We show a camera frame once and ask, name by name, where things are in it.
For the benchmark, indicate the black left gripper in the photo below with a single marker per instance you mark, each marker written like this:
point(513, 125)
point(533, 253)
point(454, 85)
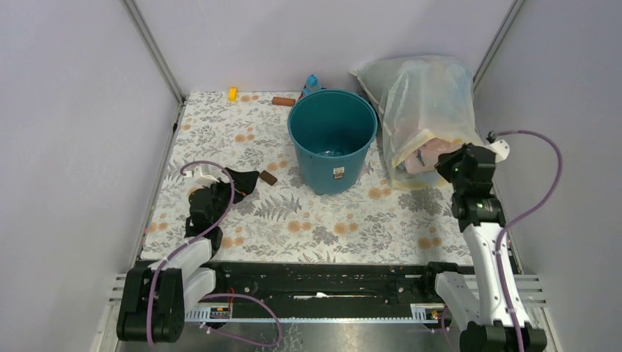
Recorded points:
point(246, 182)

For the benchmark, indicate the floral table mat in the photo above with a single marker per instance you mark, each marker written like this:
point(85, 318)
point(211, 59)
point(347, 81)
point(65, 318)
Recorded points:
point(371, 222)

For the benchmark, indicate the teal plastic trash bin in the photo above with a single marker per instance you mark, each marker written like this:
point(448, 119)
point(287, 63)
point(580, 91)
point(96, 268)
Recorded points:
point(331, 131)

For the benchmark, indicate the dark brown wooden block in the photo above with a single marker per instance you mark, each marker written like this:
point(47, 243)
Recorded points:
point(268, 178)

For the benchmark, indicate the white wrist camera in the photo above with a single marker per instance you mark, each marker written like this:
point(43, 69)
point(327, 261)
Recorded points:
point(199, 175)
point(498, 146)

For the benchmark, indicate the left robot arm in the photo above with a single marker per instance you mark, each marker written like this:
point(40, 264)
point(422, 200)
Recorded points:
point(157, 295)

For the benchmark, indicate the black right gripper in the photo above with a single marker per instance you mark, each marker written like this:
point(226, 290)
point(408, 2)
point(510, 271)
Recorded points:
point(444, 161)

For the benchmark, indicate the pink plastic trash bag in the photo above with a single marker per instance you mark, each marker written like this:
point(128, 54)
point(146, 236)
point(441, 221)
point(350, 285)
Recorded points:
point(425, 157)

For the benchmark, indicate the orange-brown wooden block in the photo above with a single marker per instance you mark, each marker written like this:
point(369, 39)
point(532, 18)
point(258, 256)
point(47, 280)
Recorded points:
point(281, 101)

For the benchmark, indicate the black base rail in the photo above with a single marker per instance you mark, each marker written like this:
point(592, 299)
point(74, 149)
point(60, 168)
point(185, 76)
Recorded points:
point(317, 293)

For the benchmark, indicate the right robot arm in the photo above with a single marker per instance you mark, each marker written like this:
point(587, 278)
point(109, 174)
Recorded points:
point(495, 319)

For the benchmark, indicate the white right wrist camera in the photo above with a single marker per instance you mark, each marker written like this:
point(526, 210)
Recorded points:
point(498, 146)

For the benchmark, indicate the yellow toy block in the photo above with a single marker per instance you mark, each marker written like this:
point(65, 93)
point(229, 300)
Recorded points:
point(232, 94)

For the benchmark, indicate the large translucent bag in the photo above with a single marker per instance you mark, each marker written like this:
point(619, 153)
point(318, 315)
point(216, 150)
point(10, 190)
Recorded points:
point(418, 98)

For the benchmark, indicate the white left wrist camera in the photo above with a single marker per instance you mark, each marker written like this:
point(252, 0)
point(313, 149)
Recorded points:
point(199, 175)

